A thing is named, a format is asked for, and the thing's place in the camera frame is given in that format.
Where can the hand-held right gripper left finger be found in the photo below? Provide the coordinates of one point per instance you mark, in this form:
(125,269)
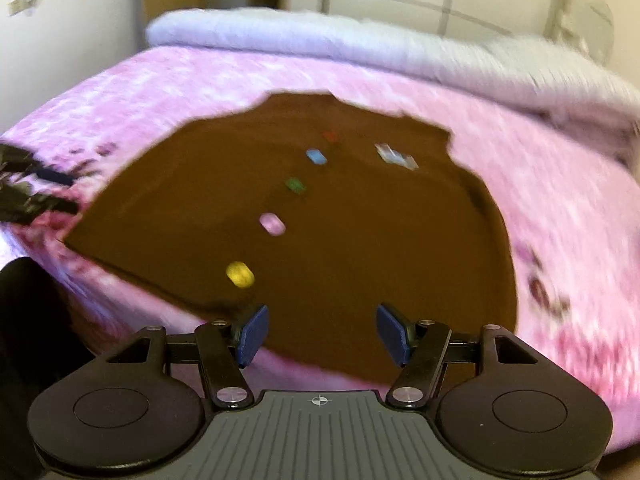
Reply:
(252,334)

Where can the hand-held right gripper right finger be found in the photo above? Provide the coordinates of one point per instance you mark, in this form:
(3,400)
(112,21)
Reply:
(391,334)

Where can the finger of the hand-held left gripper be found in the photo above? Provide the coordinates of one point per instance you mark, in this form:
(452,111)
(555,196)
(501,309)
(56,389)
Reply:
(50,206)
(52,175)

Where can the brown shirt with coloured patches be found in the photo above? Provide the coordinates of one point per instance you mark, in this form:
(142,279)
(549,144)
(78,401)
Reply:
(325,210)

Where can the pink floral bed sheet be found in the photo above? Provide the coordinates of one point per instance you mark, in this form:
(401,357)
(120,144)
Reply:
(200,85)

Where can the white folded quilt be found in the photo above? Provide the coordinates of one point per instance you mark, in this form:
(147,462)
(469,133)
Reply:
(300,35)

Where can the wall switch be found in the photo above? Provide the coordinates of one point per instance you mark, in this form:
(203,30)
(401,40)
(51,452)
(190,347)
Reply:
(22,4)

